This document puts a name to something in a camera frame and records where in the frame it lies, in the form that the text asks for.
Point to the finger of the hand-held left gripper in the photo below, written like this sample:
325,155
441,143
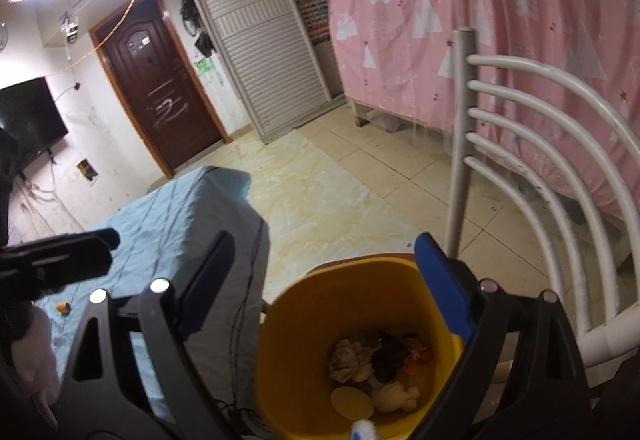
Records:
75,257

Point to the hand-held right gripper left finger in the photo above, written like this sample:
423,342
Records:
200,280

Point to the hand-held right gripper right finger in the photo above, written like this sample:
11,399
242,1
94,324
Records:
445,280

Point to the yellow plastic bucket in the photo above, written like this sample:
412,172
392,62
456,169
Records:
310,320

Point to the small orange object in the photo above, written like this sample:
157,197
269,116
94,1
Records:
62,308

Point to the light blue striped cloth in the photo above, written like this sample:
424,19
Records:
175,220

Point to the black flat television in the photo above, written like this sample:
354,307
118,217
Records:
30,119

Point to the black crumpled cloth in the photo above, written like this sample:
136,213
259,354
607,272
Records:
387,356

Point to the white fluffy cloth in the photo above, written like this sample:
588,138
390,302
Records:
32,360

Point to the cream knotted cloth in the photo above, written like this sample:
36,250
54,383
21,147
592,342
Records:
395,396

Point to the cream round disc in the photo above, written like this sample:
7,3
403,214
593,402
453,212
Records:
352,402

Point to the white blue wrapper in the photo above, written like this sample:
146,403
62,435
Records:
362,431

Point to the brown wooden door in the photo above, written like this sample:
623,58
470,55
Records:
155,84

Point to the white louvered wardrobe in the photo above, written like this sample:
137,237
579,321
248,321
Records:
260,44

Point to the white wall device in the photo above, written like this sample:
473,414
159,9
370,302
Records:
70,27

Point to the wooden bed frame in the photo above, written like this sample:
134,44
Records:
359,114

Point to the colourful grid wall chart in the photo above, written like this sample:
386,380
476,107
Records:
310,9

